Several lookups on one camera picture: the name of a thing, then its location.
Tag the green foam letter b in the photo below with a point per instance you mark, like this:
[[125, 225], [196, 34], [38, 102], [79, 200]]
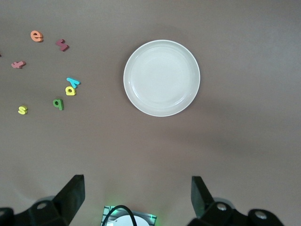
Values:
[[61, 104]]

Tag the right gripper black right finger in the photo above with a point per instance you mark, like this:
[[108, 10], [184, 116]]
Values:
[[223, 214]]

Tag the teal foam letter y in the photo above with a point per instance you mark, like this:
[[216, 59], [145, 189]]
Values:
[[74, 83]]

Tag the yellow letter d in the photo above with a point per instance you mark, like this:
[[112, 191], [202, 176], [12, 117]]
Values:
[[73, 92]]

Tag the pink foam letter f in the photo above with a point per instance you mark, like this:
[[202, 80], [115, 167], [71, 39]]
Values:
[[18, 64]]

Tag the brown table cover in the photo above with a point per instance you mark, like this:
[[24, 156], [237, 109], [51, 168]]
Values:
[[235, 70]]

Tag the beige brown plate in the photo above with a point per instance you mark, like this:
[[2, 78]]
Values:
[[162, 77]]

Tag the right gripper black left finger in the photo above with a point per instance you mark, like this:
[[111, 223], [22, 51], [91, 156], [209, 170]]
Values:
[[47, 214]]

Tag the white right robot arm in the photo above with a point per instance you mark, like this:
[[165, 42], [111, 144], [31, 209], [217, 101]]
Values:
[[120, 221]]

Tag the dark red foam letter s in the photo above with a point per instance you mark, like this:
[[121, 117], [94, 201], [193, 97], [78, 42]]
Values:
[[62, 45]]

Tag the yellow foam letter s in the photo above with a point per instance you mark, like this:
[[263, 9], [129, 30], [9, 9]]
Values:
[[22, 110]]

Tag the orange foam letter e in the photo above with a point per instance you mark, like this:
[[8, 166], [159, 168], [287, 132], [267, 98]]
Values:
[[33, 37]]

